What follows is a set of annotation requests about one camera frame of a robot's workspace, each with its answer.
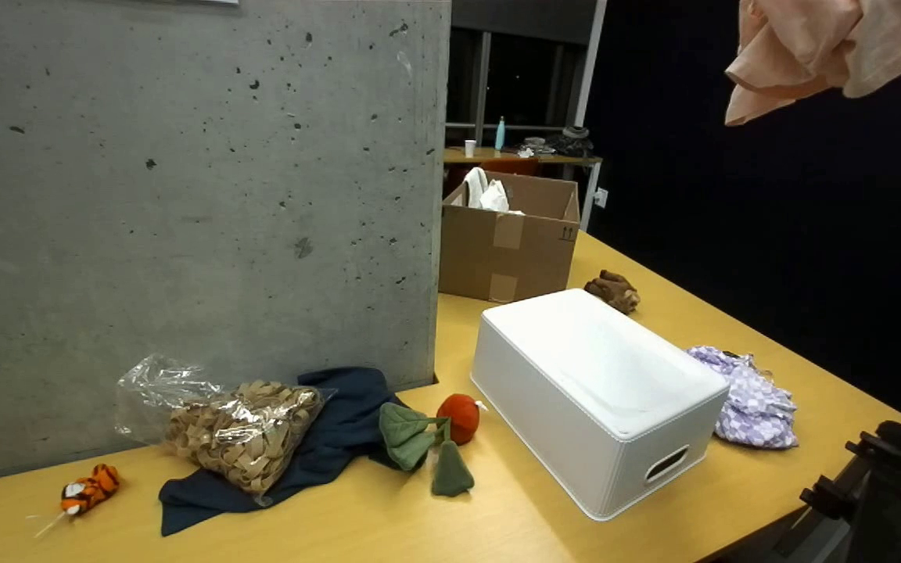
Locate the clear bag of corks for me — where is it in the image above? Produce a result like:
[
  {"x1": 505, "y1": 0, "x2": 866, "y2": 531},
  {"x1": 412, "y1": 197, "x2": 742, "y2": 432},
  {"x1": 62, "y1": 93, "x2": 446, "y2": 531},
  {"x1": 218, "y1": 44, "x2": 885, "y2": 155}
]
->
[{"x1": 109, "y1": 349, "x2": 329, "y2": 500}]

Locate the light pink shirt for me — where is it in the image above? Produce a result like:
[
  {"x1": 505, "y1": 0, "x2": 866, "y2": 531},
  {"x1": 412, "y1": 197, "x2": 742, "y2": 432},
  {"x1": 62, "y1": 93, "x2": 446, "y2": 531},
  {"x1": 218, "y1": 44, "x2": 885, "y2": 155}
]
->
[{"x1": 719, "y1": 0, "x2": 901, "y2": 131}]

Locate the white plastic bag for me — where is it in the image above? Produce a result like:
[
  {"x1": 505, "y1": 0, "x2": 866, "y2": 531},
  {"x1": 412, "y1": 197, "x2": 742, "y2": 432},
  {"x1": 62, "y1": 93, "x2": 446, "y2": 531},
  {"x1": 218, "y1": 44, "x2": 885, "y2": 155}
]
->
[{"x1": 458, "y1": 164, "x2": 529, "y2": 219}]

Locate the green felt cloth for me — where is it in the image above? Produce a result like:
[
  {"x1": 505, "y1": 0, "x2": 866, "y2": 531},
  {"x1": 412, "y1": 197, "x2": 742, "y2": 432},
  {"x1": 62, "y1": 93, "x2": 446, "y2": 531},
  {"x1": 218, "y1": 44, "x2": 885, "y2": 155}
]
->
[{"x1": 375, "y1": 397, "x2": 453, "y2": 475}]

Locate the cardboard box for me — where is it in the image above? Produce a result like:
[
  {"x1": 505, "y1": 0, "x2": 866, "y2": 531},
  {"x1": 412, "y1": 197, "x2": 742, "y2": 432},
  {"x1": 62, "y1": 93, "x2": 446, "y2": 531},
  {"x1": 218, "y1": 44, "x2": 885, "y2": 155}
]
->
[{"x1": 437, "y1": 166, "x2": 587, "y2": 306}]

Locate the navy blue cloth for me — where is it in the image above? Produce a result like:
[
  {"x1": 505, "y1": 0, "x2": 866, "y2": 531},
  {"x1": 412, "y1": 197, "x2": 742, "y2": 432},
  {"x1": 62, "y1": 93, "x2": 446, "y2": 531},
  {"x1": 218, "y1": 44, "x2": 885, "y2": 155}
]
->
[{"x1": 156, "y1": 363, "x2": 404, "y2": 541}]

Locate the orange tiger toy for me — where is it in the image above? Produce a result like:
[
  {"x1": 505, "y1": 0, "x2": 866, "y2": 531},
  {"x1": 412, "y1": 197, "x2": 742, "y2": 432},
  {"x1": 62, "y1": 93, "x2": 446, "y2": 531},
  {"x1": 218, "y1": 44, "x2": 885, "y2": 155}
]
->
[{"x1": 31, "y1": 461, "x2": 125, "y2": 545}]

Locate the brown stuffed toy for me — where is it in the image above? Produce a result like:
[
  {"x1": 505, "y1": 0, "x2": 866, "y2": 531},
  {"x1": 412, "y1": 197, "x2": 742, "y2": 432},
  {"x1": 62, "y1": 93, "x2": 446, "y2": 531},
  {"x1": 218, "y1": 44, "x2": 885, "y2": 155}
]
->
[{"x1": 583, "y1": 266, "x2": 645, "y2": 319}]

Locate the white plastic container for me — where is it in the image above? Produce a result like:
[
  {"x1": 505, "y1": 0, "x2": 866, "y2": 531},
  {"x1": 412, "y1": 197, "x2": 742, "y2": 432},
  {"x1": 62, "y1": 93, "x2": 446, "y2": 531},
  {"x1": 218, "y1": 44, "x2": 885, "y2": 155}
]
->
[{"x1": 466, "y1": 286, "x2": 737, "y2": 525}]

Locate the red plush ball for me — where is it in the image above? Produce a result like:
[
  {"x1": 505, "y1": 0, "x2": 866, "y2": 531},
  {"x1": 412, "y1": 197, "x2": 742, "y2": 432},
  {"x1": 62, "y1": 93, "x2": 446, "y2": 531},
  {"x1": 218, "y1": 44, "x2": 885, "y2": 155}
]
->
[{"x1": 435, "y1": 392, "x2": 484, "y2": 451}]

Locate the wooden background table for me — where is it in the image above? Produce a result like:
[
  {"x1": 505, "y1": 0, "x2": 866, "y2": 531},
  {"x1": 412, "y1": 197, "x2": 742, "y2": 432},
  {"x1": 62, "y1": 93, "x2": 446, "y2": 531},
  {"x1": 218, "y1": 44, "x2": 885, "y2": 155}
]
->
[{"x1": 441, "y1": 143, "x2": 607, "y2": 177}]

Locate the purple patterned cloth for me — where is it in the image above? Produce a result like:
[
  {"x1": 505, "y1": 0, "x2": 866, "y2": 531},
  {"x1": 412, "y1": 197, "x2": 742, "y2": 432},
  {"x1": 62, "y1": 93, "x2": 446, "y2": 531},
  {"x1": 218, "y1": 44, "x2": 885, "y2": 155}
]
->
[{"x1": 686, "y1": 344, "x2": 802, "y2": 452}]

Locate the green felt triangle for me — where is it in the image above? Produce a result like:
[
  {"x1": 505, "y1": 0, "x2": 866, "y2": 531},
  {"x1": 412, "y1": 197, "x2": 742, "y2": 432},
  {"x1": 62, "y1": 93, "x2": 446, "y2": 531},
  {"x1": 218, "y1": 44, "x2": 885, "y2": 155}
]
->
[{"x1": 425, "y1": 434, "x2": 479, "y2": 500}]

